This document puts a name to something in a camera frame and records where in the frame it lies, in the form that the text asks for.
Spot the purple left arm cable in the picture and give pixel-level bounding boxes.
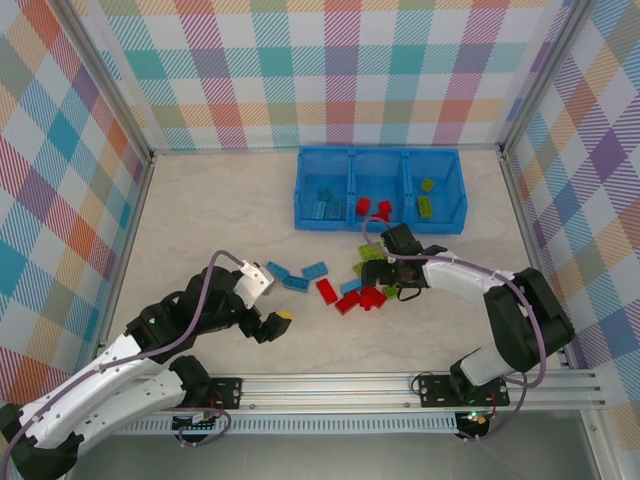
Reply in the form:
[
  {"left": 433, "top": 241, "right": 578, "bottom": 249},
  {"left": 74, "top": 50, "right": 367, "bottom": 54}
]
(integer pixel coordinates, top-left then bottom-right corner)
[{"left": 2, "top": 249, "right": 249, "bottom": 449}]

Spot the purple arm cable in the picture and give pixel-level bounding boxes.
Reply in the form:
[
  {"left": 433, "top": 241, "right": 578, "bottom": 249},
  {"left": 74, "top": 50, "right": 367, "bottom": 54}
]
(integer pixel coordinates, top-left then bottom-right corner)
[
  {"left": 2, "top": 249, "right": 249, "bottom": 449},
  {"left": 362, "top": 213, "right": 549, "bottom": 444}
]

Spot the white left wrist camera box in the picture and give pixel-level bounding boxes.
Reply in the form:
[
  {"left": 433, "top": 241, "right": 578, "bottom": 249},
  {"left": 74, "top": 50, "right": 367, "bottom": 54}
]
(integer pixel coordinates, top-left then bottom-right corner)
[{"left": 233, "top": 258, "right": 277, "bottom": 307}]

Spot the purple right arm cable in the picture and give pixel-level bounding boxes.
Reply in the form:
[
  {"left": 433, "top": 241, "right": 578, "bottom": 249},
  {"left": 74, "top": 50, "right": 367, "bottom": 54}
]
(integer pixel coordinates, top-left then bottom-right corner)
[{"left": 362, "top": 213, "right": 549, "bottom": 444}]

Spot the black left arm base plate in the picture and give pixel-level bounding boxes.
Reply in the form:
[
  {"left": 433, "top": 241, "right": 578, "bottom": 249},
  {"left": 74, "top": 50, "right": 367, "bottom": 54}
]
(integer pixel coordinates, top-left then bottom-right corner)
[{"left": 151, "top": 375, "right": 245, "bottom": 412}]

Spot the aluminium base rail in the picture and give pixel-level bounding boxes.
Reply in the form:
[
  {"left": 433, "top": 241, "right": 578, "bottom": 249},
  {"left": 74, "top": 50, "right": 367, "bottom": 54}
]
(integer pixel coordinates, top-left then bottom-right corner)
[{"left": 53, "top": 368, "right": 609, "bottom": 416}]

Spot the aluminium side rail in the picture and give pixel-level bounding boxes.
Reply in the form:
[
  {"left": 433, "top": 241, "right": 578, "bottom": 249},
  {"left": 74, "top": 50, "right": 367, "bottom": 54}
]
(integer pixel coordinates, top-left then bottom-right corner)
[
  {"left": 498, "top": 149, "right": 576, "bottom": 371},
  {"left": 87, "top": 152, "right": 157, "bottom": 376}
]

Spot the white slotted cable duct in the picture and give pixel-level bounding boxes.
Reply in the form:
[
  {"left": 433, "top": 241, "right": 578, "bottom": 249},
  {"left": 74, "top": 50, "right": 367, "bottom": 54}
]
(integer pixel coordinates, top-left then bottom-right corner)
[{"left": 78, "top": 415, "right": 460, "bottom": 437}]

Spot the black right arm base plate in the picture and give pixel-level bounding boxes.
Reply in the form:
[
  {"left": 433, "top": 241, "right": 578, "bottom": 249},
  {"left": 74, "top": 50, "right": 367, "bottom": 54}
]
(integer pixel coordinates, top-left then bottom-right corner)
[{"left": 417, "top": 373, "right": 512, "bottom": 409}]

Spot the aluminium rear rail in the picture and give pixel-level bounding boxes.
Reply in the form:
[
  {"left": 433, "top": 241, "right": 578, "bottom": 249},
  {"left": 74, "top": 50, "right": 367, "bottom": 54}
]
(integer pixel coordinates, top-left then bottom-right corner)
[{"left": 148, "top": 143, "right": 505, "bottom": 155}]

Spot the aluminium frame post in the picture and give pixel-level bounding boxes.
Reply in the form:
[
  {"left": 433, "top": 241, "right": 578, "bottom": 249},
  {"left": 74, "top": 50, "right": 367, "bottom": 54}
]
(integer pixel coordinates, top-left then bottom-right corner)
[
  {"left": 497, "top": 0, "right": 599, "bottom": 156},
  {"left": 59, "top": 0, "right": 155, "bottom": 164}
]

